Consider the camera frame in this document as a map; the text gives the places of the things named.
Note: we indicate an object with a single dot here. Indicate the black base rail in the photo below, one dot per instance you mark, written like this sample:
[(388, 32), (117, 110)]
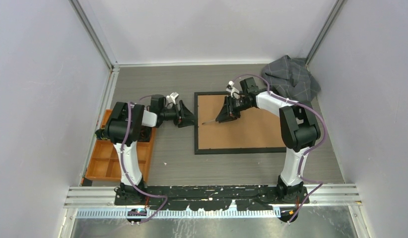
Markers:
[(207, 197)]

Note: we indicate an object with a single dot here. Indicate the orange wooden divided tray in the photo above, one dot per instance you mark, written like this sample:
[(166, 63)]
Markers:
[(104, 162)]

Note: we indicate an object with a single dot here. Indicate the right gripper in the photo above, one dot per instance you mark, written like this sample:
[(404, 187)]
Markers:
[(228, 112)]

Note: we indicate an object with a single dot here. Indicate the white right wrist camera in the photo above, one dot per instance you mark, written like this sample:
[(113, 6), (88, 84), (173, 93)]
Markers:
[(234, 92)]

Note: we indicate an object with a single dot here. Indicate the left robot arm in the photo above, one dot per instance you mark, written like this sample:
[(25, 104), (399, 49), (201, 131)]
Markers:
[(123, 130)]

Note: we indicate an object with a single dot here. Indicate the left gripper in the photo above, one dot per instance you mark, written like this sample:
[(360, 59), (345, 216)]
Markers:
[(184, 117)]

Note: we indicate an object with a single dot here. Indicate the grey checked cloth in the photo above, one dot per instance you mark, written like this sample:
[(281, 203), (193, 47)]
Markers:
[(290, 78)]

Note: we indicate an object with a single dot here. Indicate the black picture frame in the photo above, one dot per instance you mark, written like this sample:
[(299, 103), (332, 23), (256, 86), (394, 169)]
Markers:
[(256, 131)]

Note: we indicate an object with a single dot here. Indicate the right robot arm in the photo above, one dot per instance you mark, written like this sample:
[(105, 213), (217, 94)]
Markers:
[(298, 125)]

